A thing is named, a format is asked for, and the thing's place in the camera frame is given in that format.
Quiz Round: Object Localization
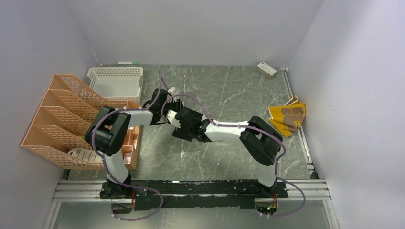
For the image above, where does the yellow grey patterned towel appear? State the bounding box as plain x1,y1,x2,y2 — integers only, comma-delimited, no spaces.
268,95,306,138

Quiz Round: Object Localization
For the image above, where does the white green marker pen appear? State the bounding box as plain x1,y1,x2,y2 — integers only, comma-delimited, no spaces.
117,62,139,65

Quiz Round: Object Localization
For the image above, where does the white packet in file rack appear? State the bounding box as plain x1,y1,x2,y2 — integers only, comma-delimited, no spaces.
68,148,102,164

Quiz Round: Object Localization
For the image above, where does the orange mesh file rack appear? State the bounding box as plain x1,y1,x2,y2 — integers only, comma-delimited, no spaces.
21,74,132,169

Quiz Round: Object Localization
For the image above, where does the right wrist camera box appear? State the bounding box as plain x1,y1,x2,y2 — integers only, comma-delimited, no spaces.
166,110,181,128

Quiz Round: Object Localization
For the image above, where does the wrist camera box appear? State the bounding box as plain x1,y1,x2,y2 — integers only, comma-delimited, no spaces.
166,110,181,128
167,87,179,96

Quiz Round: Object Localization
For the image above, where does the orange compartment organiser tray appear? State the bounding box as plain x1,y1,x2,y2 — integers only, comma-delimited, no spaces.
121,100,145,170

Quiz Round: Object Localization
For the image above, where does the white red small box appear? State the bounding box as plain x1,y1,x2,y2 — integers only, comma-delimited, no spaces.
256,62,277,78

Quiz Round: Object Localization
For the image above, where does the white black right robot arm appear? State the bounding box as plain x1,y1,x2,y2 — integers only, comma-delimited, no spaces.
166,108,285,198

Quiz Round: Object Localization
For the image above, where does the aluminium frame rail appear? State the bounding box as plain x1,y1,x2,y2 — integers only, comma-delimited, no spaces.
43,179,339,229

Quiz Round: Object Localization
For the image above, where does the white perforated plastic basket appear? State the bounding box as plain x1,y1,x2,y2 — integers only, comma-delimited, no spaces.
87,67,143,103

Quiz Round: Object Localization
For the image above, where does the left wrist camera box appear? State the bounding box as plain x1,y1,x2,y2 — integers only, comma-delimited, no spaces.
167,87,179,96

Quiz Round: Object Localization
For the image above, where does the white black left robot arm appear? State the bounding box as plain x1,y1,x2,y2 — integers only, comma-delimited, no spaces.
85,87,183,198

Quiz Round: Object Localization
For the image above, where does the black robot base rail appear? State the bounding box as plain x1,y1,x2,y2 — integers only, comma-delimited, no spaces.
99,179,288,210

